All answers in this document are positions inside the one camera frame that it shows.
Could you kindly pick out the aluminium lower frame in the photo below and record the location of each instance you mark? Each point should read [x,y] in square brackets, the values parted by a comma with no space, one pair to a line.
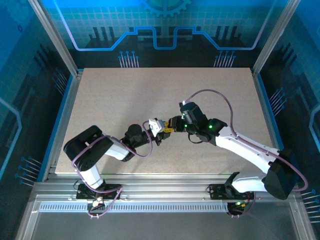
[300,217]

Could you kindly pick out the aluminium side rail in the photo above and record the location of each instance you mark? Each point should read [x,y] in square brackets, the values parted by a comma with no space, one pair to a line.
[68,112]
[262,100]

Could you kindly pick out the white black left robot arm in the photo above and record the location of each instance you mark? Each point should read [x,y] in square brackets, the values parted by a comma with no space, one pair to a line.
[116,150]

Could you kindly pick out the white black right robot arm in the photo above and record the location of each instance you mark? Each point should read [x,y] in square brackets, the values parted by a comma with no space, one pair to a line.
[242,147]

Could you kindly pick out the aluminium corner post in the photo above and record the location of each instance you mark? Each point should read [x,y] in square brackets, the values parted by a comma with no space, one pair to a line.
[274,37]
[55,37]

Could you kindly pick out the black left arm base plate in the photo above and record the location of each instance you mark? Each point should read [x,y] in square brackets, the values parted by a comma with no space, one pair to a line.
[113,187]

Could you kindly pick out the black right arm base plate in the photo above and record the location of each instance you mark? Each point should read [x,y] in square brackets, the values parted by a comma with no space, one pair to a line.
[216,192]

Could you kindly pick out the aluminium mounting rail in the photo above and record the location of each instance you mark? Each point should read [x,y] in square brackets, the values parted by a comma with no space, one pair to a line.
[162,187]

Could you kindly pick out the blue table edge strip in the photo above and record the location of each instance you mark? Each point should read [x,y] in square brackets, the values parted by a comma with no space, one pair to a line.
[267,100]
[61,112]

